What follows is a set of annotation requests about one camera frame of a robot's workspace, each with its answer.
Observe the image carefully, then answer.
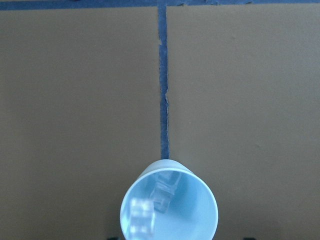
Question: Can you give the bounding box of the clear ice cube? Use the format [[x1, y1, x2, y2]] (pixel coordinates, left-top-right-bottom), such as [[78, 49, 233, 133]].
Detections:
[[149, 170, 182, 213]]

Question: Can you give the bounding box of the light blue cup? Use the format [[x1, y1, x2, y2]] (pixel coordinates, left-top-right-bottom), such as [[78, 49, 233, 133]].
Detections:
[[120, 159, 219, 240]]

